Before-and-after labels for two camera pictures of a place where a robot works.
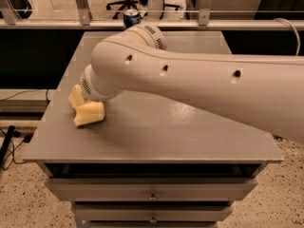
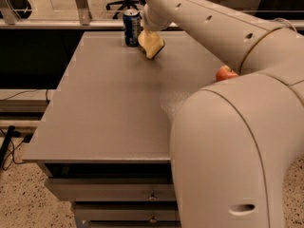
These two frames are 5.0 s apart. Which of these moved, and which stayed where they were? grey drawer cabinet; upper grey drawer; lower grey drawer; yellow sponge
Moved: yellow sponge
Stayed: lower grey drawer; grey drawer cabinet; upper grey drawer
